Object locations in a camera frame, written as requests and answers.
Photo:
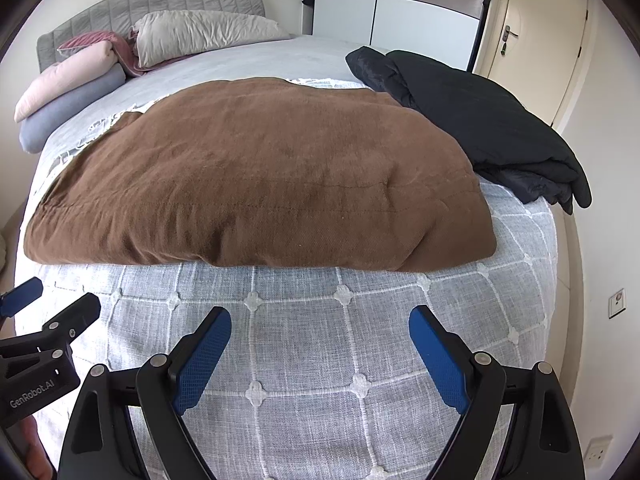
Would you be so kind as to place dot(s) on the beige pillow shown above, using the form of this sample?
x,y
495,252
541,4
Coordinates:
x,y
210,32

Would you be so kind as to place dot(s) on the grey bed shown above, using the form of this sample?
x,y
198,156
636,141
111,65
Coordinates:
x,y
300,57

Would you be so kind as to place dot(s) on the grey padded headboard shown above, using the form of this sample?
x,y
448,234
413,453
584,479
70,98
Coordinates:
x,y
150,0

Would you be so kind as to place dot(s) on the dusty pink pillow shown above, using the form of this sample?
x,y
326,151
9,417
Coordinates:
x,y
117,47

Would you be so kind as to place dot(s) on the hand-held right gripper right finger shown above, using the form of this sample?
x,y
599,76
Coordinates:
x,y
440,360

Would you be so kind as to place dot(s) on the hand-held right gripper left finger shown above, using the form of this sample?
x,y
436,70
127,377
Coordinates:
x,y
200,365

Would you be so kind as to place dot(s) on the grey-blue rolled quilt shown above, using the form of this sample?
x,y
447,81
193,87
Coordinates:
x,y
65,115

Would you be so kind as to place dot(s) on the white wall socket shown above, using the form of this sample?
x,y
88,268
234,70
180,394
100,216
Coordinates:
x,y
617,304
597,449

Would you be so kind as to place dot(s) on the white and grey wardrobe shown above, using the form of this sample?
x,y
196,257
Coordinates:
x,y
400,10

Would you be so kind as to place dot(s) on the grey checked tasselled blanket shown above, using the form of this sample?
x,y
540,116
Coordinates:
x,y
310,340

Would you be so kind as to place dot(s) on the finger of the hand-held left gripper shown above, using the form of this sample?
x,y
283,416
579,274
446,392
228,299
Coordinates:
x,y
75,316
22,294

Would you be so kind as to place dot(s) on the person's left hand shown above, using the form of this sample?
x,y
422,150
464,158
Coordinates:
x,y
35,450

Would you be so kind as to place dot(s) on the cream door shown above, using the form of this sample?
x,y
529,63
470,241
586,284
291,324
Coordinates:
x,y
545,35

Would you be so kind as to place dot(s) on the black puffer jacket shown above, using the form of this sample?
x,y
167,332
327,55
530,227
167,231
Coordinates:
x,y
465,115

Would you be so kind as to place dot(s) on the brown fleece-lined coat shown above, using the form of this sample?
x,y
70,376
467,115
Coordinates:
x,y
260,175

